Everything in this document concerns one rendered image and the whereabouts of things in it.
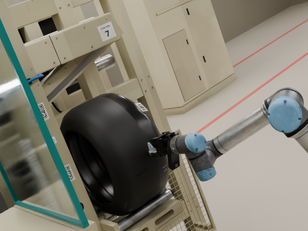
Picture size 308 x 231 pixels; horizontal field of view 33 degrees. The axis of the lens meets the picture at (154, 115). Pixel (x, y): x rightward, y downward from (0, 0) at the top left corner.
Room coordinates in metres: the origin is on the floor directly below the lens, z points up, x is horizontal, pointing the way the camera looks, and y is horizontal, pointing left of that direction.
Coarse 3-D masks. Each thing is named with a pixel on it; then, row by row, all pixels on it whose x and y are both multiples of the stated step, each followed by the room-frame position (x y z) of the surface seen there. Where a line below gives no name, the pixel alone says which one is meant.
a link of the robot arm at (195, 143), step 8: (184, 136) 1.94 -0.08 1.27; (192, 136) 1.89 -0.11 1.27; (200, 136) 1.90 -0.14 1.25; (176, 144) 1.95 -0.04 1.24; (184, 144) 1.91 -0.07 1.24; (192, 144) 1.87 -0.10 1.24; (200, 144) 1.88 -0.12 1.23; (184, 152) 1.93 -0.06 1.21; (192, 152) 1.89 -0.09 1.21; (200, 152) 1.89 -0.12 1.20
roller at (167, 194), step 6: (162, 192) 2.35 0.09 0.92; (168, 192) 2.34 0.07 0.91; (156, 198) 2.31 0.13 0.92; (162, 198) 2.31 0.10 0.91; (168, 198) 2.33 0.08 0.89; (144, 204) 2.29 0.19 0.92; (150, 204) 2.28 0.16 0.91; (156, 204) 2.29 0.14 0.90; (138, 210) 2.25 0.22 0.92; (144, 210) 2.25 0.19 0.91; (150, 210) 2.27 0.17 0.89; (126, 216) 2.23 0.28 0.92; (132, 216) 2.22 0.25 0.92; (138, 216) 2.23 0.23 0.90; (120, 222) 2.19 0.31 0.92; (126, 222) 2.19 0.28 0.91; (132, 222) 2.21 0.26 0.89; (120, 228) 2.17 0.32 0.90; (126, 228) 2.20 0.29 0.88
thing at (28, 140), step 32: (0, 32) 1.41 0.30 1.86; (0, 64) 1.50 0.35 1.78; (0, 96) 1.59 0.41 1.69; (32, 96) 1.41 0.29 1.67; (0, 128) 1.70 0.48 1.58; (32, 128) 1.48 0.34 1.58; (0, 160) 1.83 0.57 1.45; (32, 160) 1.57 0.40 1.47; (32, 192) 1.68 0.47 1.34; (64, 192) 1.45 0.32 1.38
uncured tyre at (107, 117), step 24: (120, 96) 2.37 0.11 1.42; (72, 120) 2.31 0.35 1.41; (96, 120) 2.22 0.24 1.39; (120, 120) 2.22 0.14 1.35; (144, 120) 2.25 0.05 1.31; (72, 144) 2.58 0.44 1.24; (96, 144) 2.18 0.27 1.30; (120, 144) 2.15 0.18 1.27; (144, 144) 2.19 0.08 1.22; (96, 168) 2.61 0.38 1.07; (120, 168) 2.13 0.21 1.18; (144, 168) 2.16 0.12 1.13; (168, 168) 2.27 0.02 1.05; (96, 192) 2.52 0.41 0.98; (120, 192) 2.16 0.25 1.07; (144, 192) 2.19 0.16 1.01
